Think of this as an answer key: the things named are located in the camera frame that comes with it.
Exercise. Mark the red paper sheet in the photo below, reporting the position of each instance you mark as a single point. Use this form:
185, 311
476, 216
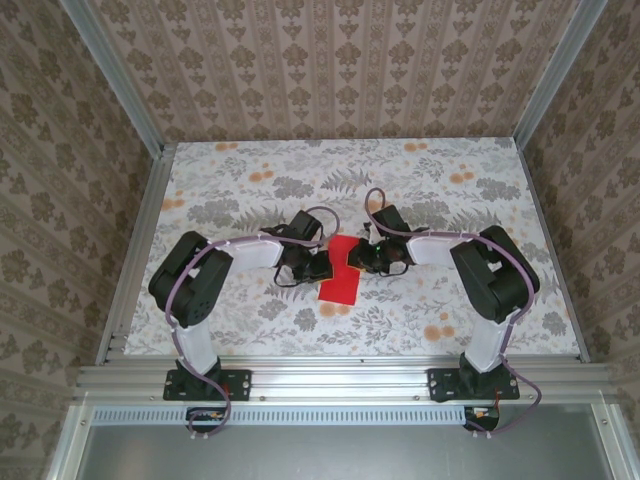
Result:
340, 290

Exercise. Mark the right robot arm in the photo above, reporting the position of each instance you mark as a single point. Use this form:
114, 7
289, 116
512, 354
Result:
490, 285

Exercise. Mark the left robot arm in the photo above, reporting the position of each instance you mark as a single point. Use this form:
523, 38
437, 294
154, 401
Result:
205, 290

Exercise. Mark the grey metal sheet panel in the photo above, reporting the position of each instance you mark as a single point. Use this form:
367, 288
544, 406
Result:
340, 455

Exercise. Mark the floral tablecloth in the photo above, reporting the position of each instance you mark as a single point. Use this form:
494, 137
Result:
400, 320

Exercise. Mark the small black controller board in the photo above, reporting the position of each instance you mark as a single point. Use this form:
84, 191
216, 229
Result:
202, 426
487, 422

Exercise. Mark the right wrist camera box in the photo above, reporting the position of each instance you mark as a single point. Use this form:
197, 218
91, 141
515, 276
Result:
392, 220

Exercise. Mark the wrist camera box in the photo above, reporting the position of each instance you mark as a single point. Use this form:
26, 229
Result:
392, 220
306, 225

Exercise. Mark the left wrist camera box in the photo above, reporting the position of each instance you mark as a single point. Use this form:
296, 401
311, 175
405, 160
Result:
306, 225

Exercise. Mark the aluminium rail beam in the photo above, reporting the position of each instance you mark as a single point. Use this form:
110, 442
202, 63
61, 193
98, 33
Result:
340, 380

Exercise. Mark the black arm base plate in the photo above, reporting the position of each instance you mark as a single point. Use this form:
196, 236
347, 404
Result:
442, 385
240, 385

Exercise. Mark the aluminium side rail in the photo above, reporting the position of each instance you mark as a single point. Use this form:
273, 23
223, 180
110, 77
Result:
572, 305
141, 240

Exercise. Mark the aluminium frame post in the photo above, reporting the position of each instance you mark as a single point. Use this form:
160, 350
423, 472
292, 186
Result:
119, 75
557, 75

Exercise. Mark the aluminium lower frame bar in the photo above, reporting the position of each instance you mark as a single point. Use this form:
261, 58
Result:
612, 445
70, 445

